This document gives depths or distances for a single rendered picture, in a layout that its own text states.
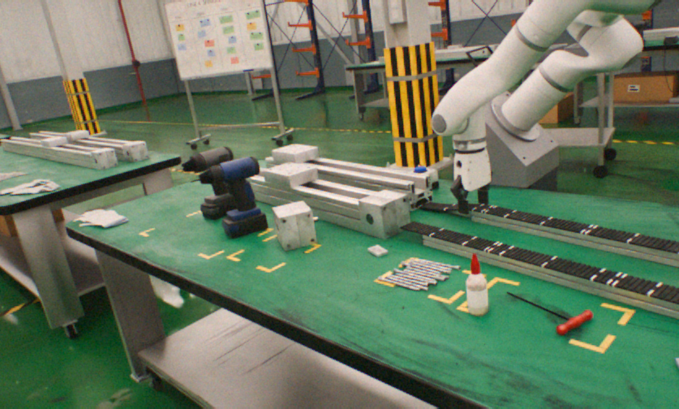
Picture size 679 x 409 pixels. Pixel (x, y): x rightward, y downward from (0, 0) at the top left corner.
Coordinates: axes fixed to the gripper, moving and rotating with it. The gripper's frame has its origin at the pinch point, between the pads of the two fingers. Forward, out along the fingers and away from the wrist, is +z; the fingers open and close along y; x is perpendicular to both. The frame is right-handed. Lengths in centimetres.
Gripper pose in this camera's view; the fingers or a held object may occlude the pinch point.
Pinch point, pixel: (473, 204)
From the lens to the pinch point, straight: 149.0
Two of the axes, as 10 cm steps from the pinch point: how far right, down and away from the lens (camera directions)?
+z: 1.4, 9.4, 3.1
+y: 7.7, -3.0, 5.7
